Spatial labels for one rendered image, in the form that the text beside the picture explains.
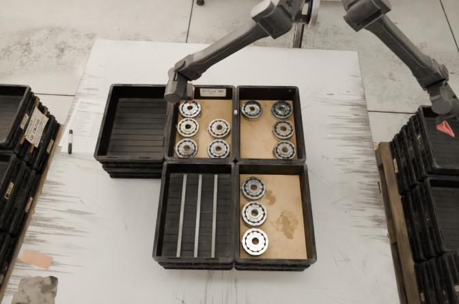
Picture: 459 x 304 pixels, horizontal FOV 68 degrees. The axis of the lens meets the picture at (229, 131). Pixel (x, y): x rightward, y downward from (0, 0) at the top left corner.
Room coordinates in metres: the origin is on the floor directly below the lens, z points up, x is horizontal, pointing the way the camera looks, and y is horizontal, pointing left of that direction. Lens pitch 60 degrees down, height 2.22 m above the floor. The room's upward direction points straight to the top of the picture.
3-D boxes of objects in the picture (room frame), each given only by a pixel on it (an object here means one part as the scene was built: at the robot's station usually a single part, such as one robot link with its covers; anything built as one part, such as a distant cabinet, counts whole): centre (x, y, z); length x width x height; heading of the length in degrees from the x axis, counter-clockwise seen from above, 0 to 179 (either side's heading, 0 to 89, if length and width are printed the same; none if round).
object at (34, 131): (1.08, 1.20, 0.41); 0.31 x 0.02 x 0.16; 176
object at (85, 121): (0.92, 0.74, 0.70); 0.33 x 0.23 x 0.01; 177
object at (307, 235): (0.40, -0.17, 0.87); 0.40 x 0.30 x 0.11; 179
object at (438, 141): (0.92, -1.24, 0.37); 0.40 x 0.30 x 0.45; 177
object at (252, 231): (0.29, -0.10, 0.86); 0.10 x 0.10 x 0.01
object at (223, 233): (0.41, 0.13, 0.87); 0.40 x 0.30 x 0.11; 179
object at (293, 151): (0.69, -0.25, 0.86); 0.10 x 0.10 x 0.01
